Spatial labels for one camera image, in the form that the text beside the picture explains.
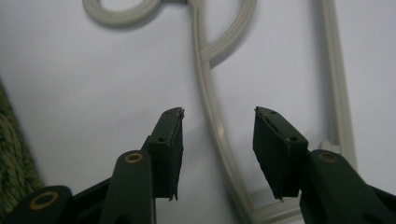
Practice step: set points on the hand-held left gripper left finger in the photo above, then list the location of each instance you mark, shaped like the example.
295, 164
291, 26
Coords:
166, 155

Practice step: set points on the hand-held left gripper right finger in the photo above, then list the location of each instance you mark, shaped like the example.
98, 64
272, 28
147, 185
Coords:
278, 155

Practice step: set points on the grey plastic clothes hanger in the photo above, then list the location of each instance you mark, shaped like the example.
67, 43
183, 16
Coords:
207, 93

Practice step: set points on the green woven basket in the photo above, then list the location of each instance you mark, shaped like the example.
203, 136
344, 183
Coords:
12, 155

